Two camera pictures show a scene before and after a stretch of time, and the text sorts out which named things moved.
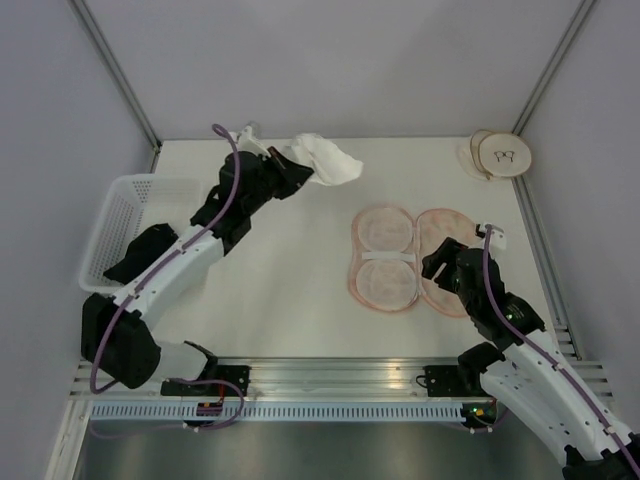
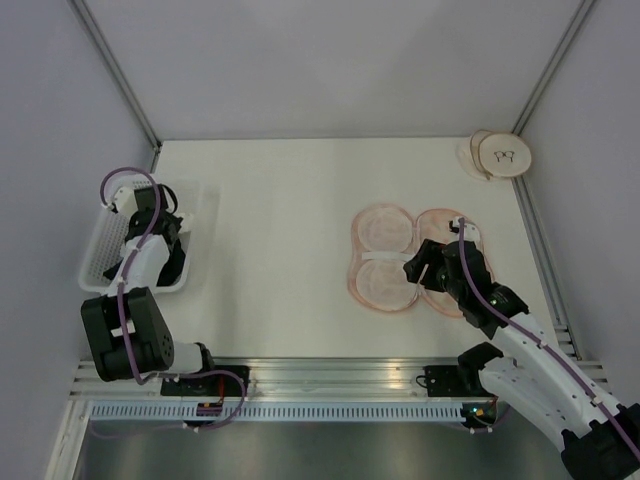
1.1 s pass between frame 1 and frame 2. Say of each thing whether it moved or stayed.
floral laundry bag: stayed
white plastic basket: stayed
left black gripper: moved
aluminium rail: stayed
